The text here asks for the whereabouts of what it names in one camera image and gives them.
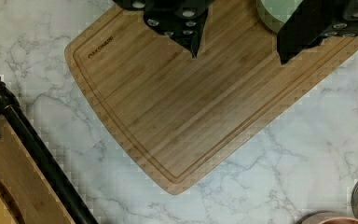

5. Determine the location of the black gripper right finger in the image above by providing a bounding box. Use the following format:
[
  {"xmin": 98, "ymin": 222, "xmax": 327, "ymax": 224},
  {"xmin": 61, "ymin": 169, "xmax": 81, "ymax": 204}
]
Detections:
[{"xmin": 277, "ymin": 0, "xmax": 358, "ymax": 64}]

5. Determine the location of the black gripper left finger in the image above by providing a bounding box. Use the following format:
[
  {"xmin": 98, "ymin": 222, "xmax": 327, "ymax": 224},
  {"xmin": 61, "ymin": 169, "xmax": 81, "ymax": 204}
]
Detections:
[{"xmin": 143, "ymin": 7, "xmax": 210, "ymax": 60}]

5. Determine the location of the wooden drawer box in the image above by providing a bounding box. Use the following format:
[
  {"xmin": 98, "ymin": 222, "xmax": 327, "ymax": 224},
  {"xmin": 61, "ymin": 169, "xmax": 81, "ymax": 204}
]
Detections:
[{"xmin": 0, "ymin": 116, "xmax": 75, "ymax": 224}]

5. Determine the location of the green ceramic bowl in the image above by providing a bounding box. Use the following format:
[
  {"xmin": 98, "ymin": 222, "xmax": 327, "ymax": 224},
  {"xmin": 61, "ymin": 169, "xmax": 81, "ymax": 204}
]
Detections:
[{"xmin": 256, "ymin": 0, "xmax": 303, "ymax": 33}]

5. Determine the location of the bamboo cutting board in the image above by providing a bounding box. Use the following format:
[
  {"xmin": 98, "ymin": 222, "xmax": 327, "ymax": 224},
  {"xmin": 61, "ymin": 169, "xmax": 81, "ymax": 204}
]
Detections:
[{"xmin": 64, "ymin": 0, "xmax": 358, "ymax": 194}]

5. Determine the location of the pink lidded canister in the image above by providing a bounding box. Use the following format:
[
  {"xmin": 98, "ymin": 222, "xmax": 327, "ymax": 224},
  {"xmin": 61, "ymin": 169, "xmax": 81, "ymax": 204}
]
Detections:
[{"xmin": 296, "ymin": 212, "xmax": 358, "ymax": 224}]

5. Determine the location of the black drawer handle bar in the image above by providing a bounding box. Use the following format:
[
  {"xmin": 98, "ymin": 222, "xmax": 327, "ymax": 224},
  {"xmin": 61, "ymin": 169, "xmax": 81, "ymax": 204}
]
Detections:
[{"xmin": 0, "ymin": 77, "xmax": 98, "ymax": 224}]

